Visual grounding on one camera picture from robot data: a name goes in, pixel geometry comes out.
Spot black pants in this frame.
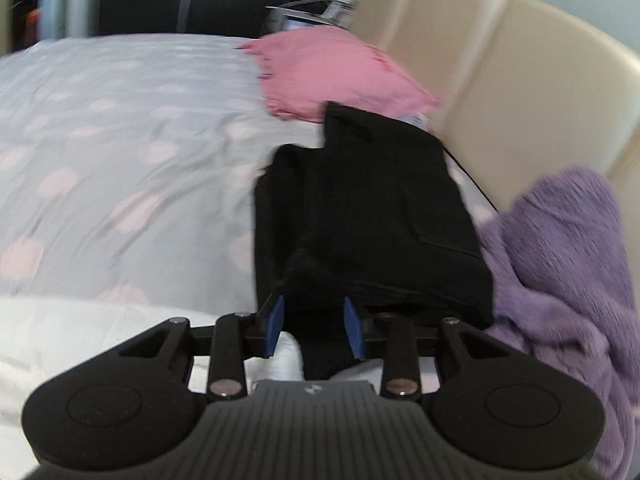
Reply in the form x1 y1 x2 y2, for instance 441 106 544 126
254 101 496 381

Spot pink pillow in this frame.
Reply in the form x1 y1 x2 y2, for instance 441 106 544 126
240 27 442 123

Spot purple fluffy blanket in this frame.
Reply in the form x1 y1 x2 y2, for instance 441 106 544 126
475 167 640 480

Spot grey pink-dotted bed cover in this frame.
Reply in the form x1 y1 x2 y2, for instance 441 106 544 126
0 34 501 311

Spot white knit sweater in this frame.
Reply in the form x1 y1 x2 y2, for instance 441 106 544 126
0 297 306 463

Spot cream padded headboard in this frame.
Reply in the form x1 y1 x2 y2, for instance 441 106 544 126
347 0 640 221

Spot white nightstand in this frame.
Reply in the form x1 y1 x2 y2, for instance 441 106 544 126
264 0 357 37

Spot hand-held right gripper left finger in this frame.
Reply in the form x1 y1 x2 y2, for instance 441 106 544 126
120 294 286 401

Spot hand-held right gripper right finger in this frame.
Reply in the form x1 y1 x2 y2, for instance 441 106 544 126
342 296 506 401

